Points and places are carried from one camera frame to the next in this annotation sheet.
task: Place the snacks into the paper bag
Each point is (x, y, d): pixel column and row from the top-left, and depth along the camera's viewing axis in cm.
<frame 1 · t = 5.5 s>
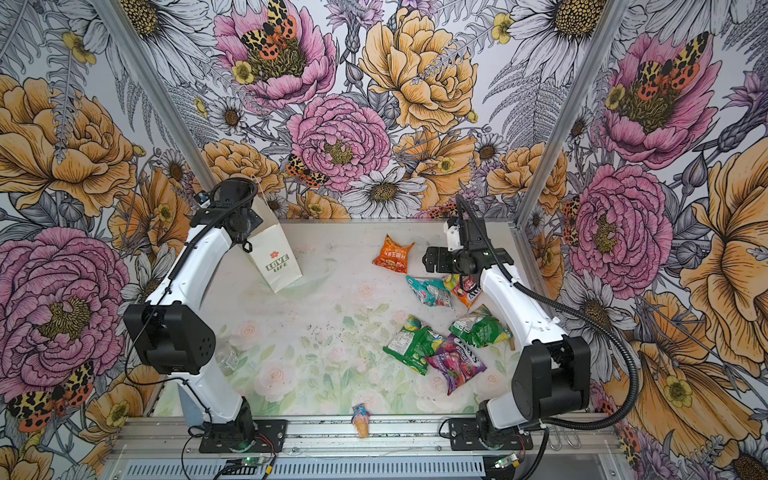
left hand: (235, 235, 85), fingers open
right hand: (437, 267, 85), fingers open
white paper bag: (270, 252, 92), point 18 cm above the table
orange snack packet: (393, 255, 109), point 4 cm above the table
teal snack packet: (432, 292, 96), point 6 cm above the table
fruit oval candy packet: (465, 288, 98), point 6 cm above the table
green candy packet large: (414, 344, 88), point 4 cm above the table
green candy packet small: (481, 328, 90), point 5 cm above the table
purple berries candy packet: (455, 361, 83), point 6 cm above the table

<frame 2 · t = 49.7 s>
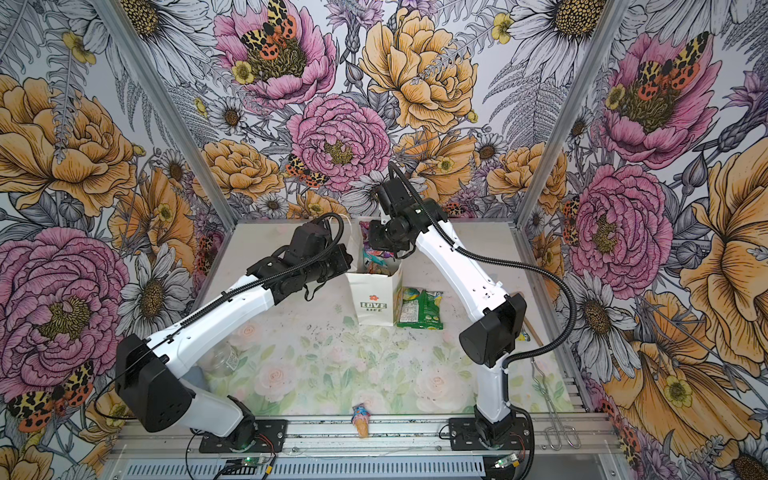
left hand: (351, 266, 80), fingers closed
right hand: (376, 251, 79), fingers closed
white paper bag: (375, 280, 76), point 25 cm above the table
green candy packet large: (418, 308, 95), point 4 cm above the table
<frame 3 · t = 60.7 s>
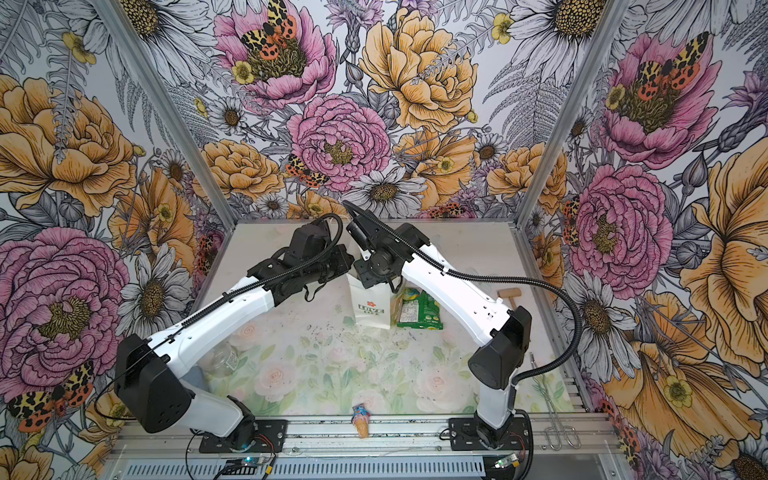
left hand: (353, 266, 80), fingers closed
right hand: (374, 281, 76), fingers open
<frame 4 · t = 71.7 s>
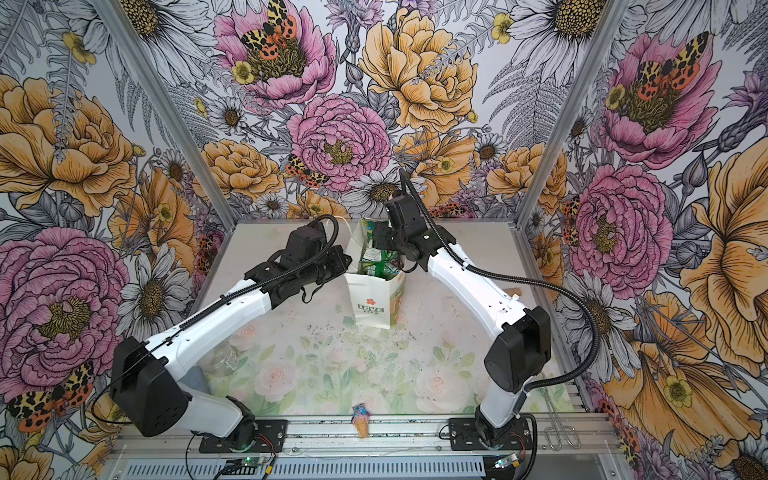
left hand: (350, 267, 80), fingers closed
right hand: (381, 242, 81), fingers open
green candy packet large: (374, 261, 85), point 22 cm above the table
